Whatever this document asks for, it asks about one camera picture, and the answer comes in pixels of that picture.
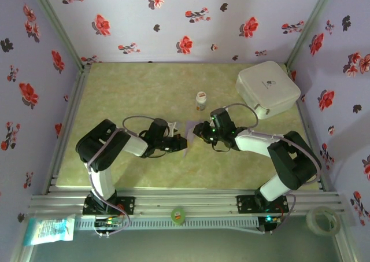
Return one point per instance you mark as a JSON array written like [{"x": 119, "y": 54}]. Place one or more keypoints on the lilac cloth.
[{"x": 189, "y": 129}]

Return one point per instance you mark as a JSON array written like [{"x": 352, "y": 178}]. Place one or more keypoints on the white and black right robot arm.
[{"x": 254, "y": 142}]

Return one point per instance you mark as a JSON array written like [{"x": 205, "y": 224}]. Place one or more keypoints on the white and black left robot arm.
[{"x": 136, "y": 146}]

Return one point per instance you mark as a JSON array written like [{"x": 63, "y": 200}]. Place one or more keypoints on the white pill bottle orange label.
[{"x": 201, "y": 100}]

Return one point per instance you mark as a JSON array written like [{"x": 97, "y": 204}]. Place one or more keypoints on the green round sticker roll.
[{"x": 178, "y": 215}]

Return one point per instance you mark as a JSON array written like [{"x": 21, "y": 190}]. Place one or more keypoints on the translucent white plastic storage box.
[{"x": 269, "y": 79}]

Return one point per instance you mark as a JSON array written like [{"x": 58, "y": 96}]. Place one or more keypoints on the clear adhesive tape roll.
[{"x": 310, "y": 221}]

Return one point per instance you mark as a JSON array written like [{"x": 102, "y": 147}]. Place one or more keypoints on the blue wet wipes packet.
[{"x": 49, "y": 230}]

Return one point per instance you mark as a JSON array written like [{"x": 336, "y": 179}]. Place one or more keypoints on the long aluminium mounting rail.
[{"x": 188, "y": 199}]

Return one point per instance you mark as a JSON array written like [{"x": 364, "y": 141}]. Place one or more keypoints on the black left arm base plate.
[{"x": 127, "y": 205}]

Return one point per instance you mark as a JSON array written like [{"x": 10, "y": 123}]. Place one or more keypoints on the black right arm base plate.
[{"x": 245, "y": 204}]

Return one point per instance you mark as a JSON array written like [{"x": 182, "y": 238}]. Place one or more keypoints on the aluminium side rail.
[
  {"x": 307, "y": 129},
  {"x": 68, "y": 129}
]

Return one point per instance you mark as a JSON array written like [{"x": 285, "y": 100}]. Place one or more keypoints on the aluminium corner post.
[
  {"x": 57, "y": 27},
  {"x": 348, "y": 244},
  {"x": 310, "y": 27},
  {"x": 21, "y": 253}
]

